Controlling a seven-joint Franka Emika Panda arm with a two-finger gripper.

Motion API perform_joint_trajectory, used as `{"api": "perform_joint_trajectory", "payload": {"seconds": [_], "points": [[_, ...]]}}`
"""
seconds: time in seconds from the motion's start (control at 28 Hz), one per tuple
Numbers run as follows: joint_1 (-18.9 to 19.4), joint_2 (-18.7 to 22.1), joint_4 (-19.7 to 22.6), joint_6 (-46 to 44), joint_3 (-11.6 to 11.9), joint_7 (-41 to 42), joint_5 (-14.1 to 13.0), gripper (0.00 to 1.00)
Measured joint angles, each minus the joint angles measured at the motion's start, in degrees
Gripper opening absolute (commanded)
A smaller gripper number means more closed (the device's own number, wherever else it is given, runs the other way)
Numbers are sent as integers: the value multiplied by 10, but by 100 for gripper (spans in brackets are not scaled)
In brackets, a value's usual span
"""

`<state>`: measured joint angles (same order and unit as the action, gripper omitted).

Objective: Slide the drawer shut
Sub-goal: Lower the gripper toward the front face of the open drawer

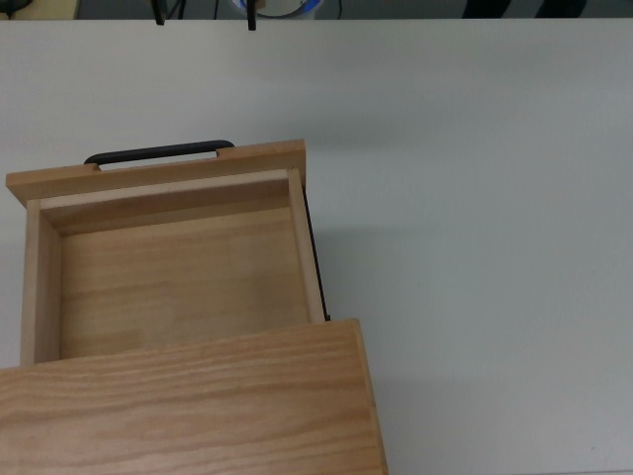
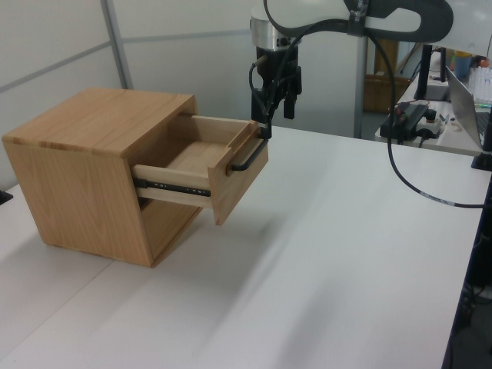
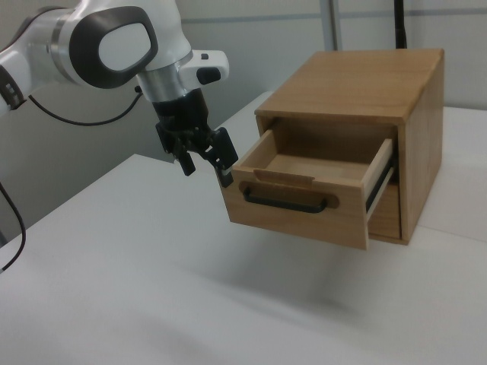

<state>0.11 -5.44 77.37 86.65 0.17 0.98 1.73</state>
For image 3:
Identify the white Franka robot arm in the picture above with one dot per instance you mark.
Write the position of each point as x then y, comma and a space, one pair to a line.
125, 45

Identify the black pole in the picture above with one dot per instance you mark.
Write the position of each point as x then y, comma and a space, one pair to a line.
399, 26

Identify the grey partition post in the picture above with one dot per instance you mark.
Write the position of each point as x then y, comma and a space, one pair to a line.
331, 23

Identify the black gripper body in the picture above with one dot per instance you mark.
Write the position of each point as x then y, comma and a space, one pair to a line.
182, 112

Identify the wooden cabinet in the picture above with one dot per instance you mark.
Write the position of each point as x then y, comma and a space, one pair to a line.
361, 83

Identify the wooden drawer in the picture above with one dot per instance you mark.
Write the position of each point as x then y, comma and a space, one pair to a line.
289, 224

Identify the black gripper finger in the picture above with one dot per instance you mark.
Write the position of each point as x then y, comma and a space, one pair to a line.
222, 148
187, 165

